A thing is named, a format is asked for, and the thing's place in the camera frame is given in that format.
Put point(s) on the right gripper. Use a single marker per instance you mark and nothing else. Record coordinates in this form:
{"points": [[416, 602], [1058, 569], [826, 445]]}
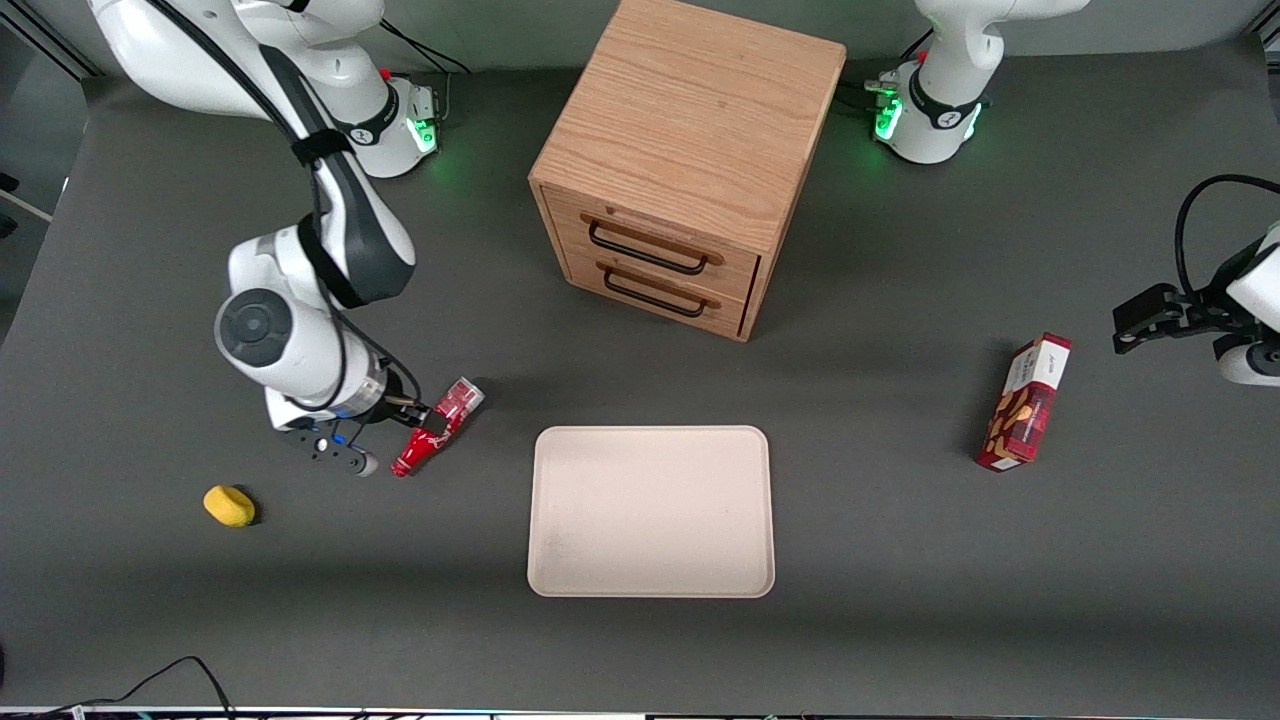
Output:
{"points": [[392, 393]]}

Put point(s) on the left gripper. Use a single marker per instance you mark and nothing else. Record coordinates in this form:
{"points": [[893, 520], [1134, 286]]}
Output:
{"points": [[1206, 303]]}

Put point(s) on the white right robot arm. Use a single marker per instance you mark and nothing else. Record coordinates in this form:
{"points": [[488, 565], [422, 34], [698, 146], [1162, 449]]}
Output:
{"points": [[300, 340]]}

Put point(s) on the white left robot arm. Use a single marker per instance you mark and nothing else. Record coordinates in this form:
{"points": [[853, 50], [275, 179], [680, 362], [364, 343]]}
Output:
{"points": [[940, 110]]}

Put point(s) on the beige plastic tray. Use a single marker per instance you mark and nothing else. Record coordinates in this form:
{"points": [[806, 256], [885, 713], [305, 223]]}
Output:
{"points": [[650, 510]]}

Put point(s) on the red cookie box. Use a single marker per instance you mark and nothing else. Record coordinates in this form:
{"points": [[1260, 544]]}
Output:
{"points": [[1025, 405]]}

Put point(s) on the yellow sponge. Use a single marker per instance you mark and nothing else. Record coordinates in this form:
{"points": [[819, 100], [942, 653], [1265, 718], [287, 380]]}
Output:
{"points": [[230, 506]]}

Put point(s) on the wooden drawer front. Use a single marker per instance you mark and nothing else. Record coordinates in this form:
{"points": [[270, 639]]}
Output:
{"points": [[735, 268], [725, 312]]}

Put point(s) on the wooden drawer cabinet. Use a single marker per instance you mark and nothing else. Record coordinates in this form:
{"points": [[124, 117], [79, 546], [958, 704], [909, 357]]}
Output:
{"points": [[690, 110]]}

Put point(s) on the grey aluminium frame rail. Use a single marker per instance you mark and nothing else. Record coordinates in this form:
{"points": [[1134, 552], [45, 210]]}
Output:
{"points": [[50, 40]]}

